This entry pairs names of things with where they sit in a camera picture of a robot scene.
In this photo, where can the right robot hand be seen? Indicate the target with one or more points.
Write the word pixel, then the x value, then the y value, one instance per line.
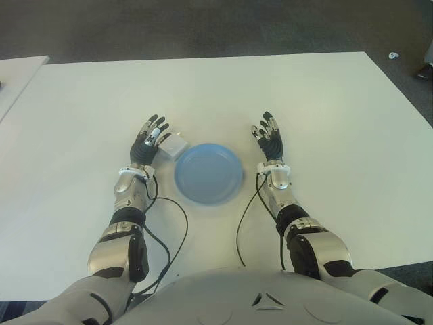
pixel 272 145

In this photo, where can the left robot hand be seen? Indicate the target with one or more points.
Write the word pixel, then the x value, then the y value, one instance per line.
pixel 143 152

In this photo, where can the white charger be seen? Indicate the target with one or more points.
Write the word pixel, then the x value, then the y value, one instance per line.
pixel 174 147

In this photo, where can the blue plate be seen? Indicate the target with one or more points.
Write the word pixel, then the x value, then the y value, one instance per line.
pixel 209 174

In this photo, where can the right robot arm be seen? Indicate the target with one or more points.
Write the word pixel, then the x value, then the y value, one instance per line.
pixel 324 243

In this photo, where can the small white floor object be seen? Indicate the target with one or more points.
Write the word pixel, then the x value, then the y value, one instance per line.
pixel 392 55

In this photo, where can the white side table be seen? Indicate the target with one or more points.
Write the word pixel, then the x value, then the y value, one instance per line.
pixel 17 71

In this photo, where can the silver robot torso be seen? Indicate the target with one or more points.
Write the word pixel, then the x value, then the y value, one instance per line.
pixel 236 298

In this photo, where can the dark shoe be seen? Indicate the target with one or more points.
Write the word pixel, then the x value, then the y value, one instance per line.
pixel 425 72

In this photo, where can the person's trouser leg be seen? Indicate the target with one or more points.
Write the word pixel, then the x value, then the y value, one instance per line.
pixel 430 54

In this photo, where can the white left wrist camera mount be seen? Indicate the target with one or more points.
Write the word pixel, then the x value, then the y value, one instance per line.
pixel 130 171

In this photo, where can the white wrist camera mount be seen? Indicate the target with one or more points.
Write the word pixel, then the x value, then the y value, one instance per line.
pixel 262 168
pixel 130 171

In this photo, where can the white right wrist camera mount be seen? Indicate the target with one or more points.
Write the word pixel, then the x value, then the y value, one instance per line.
pixel 262 168

